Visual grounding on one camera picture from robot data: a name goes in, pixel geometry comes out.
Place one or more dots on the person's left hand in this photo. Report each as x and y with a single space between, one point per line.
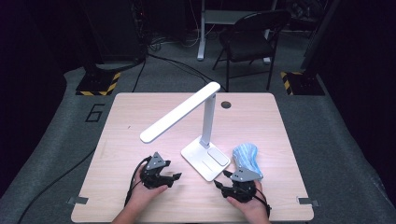
141 193

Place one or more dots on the white desk lamp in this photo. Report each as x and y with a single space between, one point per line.
174 116

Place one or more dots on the blue striped cloth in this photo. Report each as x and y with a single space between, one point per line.
246 155

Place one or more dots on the black stand with hazard stripes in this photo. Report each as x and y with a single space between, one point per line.
96 82
306 84

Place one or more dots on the black table grommet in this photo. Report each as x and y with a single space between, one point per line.
226 104

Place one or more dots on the person's right hand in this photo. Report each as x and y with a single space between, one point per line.
252 208

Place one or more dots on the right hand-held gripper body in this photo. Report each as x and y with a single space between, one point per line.
244 175

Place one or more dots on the black folding chair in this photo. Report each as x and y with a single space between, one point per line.
246 40

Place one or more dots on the dark cabinet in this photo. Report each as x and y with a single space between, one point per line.
115 31

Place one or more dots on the grey tape piece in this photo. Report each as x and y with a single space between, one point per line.
308 201
77 200

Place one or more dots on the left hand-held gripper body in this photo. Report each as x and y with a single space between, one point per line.
154 163

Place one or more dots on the white desk frame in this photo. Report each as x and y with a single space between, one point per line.
201 46

